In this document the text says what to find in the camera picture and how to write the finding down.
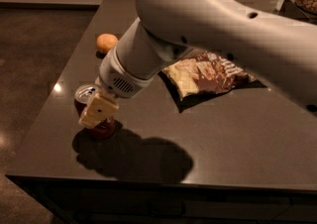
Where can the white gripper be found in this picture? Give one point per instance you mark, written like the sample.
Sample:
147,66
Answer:
115,77

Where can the red coke can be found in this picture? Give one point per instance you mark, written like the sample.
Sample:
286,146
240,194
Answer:
82,94

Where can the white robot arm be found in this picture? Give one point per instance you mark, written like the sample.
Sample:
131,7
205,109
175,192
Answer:
280,52

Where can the round orange fruit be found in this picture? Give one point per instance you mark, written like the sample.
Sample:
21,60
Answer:
105,43

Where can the dark cabinet drawers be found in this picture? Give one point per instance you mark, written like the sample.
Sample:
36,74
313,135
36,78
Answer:
79,201

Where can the brown yellow chip bag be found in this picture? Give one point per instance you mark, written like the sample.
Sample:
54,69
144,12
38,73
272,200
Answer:
206,73

